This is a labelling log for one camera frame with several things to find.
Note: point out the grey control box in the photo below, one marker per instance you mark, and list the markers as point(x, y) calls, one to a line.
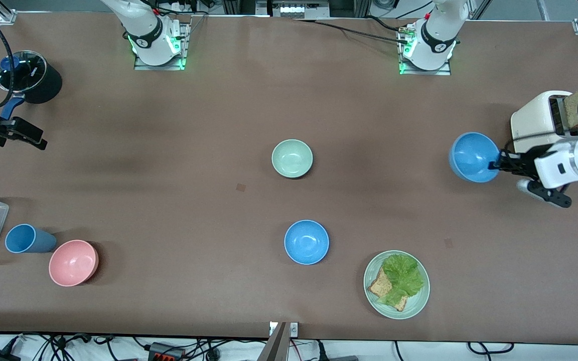
point(296, 9)

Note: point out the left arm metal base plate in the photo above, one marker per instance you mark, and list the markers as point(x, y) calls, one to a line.
point(444, 71)

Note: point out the pink bowl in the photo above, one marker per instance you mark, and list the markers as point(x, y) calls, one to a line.
point(72, 263)

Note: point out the green lettuce leaf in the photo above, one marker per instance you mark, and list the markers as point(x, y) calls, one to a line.
point(403, 276)

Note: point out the dark bread slice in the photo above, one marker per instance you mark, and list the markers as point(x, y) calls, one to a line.
point(574, 110)

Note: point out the blue plastic cup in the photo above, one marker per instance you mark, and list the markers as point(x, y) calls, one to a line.
point(30, 239)

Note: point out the grey metal bar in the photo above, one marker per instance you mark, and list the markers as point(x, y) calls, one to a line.
point(275, 348)

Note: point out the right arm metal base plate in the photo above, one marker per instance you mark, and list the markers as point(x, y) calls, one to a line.
point(143, 66)

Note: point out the brown bread slice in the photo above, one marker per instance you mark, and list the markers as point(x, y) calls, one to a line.
point(380, 287)

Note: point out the light green bowl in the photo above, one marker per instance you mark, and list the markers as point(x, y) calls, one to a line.
point(292, 158)

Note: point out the black red power strip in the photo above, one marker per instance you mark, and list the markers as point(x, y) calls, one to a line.
point(166, 352)

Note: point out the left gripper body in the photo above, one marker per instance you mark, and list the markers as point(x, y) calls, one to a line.
point(524, 166)

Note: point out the white toaster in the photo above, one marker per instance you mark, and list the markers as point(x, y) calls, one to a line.
point(532, 120)

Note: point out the light green plate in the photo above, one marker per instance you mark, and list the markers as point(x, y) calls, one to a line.
point(417, 303)

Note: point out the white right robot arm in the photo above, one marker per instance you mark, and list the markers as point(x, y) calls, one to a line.
point(148, 30)

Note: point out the white table edge bracket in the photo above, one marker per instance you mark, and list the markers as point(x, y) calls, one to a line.
point(294, 329)

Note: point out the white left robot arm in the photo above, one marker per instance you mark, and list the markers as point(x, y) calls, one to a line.
point(439, 30)

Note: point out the black plug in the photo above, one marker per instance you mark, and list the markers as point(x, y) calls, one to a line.
point(339, 358)

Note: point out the blue bowl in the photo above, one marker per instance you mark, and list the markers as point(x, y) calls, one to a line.
point(472, 156)
point(306, 242)

